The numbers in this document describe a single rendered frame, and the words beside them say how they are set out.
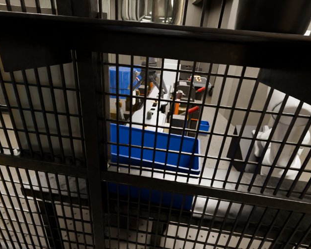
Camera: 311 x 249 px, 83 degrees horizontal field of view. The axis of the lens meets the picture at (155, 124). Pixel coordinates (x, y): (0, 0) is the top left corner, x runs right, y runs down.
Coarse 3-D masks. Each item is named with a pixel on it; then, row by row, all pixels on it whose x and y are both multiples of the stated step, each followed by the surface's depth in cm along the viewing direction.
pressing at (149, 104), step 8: (168, 88) 185; (152, 96) 152; (168, 96) 155; (152, 104) 132; (136, 112) 115; (152, 112) 117; (160, 112) 117; (128, 120) 103; (136, 120) 103; (152, 120) 105; (160, 120) 106; (152, 128) 95; (160, 128) 95
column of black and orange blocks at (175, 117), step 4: (176, 116) 59; (180, 116) 60; (184, 116) 60; (172, 120) 58; (176, 120) 58; (180, 120) 58; (172, 124) 59; (176, 124) 58; (180, 124) 58; (172, 132) 60; (176, 132) 60; (180, 132) 59; (164, 220) 78
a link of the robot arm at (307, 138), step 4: (264, 132) 112; (268, 132) 105; (308, 132) 91; (264, 136) 108; (268, 136) 104; (308, 136) 90; (304, 140) 89; (308, 140) 90; (264, 144) 107; (300, 148) 92; (300, 152) 92
